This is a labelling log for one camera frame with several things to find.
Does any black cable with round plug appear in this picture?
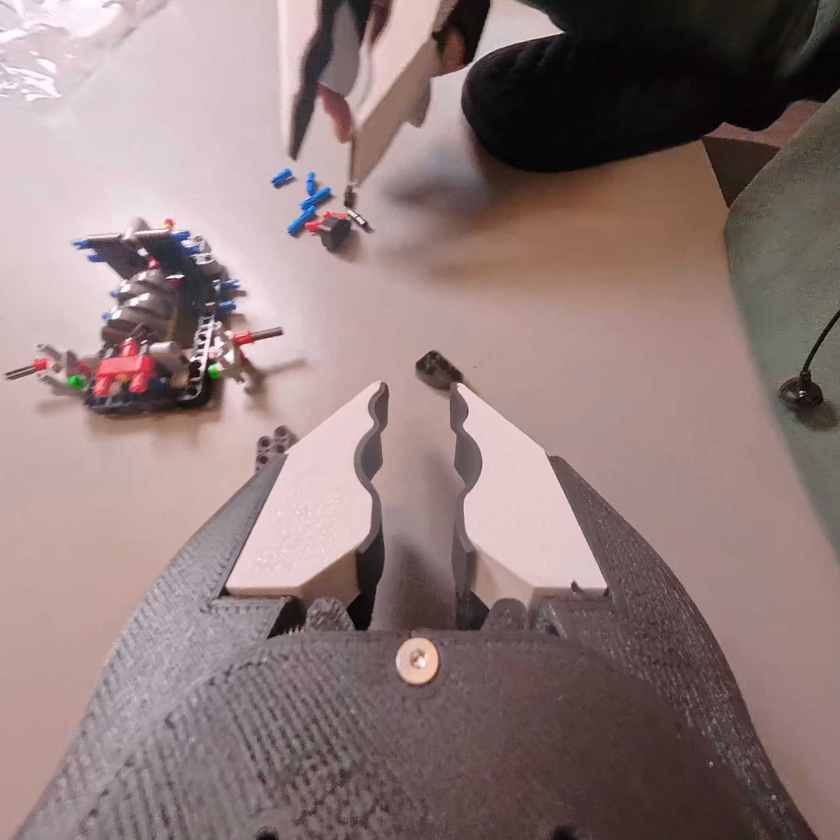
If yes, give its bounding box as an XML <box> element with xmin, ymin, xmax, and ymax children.
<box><xmin>777</xmin><ymin>308</ymin><xmax>840</xmax><ymax>411</ymax></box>

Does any lego car chassis assembly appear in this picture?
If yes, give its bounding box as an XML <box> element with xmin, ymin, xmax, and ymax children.
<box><xmin>3</xmin><ymin>217</ymin><xmax>284</xmax><ymax>419</ymax></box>

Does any black rounded lego beam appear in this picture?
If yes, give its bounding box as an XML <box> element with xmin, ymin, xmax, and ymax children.
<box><xmin>415</xmin><ymin>351</ymin><xmax>463</xmax><ymax>389</ymax></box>

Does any clear plastic bag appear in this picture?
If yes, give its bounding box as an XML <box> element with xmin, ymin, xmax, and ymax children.
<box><xmin>0</xmin><ymin>0</ymin><xmax>173</xmax><ymax>101</ymax></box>

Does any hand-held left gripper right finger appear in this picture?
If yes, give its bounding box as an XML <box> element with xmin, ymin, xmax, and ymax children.
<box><xmin>449</xmin><ymin>382</ymin><xmax>609</xmax><ymax>610</ymax></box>

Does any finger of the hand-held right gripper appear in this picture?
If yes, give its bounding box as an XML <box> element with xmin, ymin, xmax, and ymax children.
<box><xmin>348</xmin><ymin>0</ymin><xmax>460</xmax><ymax>186</ymax></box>
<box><xmin>277</xmin><ymin>0</ymin><xmax>365</xmax><ymax>160</ymax></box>

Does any black double lego beam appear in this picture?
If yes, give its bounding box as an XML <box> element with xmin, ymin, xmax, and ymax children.
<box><xmin>255</xmin><ymin>427</ymin><xmax>296</xmax><ymax>470</ymax></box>

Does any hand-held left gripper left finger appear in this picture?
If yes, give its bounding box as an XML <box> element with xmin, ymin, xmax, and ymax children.
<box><xmin>225</xmin><ymin>381</ymin><xmax>390</xmax><ymax>610</ymax></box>

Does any black curved lego piece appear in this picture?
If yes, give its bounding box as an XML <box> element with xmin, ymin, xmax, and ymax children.
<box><xmin>318</xmin><ymin>213</ymin><xmax>355</xmax><ymax>253</ymax></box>

